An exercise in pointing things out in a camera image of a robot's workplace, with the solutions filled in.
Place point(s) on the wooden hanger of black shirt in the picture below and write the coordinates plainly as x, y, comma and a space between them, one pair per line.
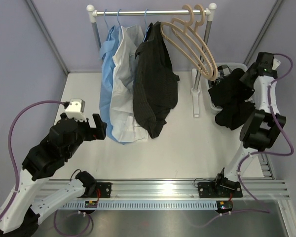
185, 47

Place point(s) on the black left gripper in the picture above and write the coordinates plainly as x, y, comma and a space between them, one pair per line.
98, 133

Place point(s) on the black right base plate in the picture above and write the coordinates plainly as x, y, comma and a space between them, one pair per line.
212, 190

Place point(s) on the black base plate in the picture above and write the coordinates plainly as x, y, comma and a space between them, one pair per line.
99, 190
212, 190

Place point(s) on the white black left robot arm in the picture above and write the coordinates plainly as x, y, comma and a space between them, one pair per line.
24, 215

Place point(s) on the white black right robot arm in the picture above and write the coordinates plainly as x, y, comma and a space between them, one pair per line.
261, 129

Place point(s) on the white plastic basket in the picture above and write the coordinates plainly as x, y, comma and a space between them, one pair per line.
232, 66

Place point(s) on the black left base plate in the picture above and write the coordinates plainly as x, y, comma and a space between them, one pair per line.
99, 190

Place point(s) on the wooden hanger of checkered shirt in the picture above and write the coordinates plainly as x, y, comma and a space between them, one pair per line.
199, 42

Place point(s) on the light blue shirt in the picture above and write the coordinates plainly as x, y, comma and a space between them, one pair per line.
107, 52

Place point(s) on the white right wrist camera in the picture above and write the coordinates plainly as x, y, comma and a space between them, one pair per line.
276, 64

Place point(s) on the white slotted cable duct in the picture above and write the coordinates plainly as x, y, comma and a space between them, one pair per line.
142, 205

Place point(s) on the blue wire hanger left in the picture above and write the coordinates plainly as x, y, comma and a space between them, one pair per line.
105, 20

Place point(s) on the black white checkered shirt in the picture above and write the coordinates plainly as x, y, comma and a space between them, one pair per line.
223, 71

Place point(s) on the metal clothes rack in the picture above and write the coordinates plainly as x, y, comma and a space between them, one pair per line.
192, 27

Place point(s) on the aluminium mounting rail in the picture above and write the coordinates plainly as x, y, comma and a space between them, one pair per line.
184, 189

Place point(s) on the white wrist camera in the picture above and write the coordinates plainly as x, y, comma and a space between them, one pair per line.
75, 110
276, 64

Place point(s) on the dark pinstriped shirt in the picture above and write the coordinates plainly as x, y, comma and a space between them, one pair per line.
156, 85

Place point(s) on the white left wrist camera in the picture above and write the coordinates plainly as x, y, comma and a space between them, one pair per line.
75, 110

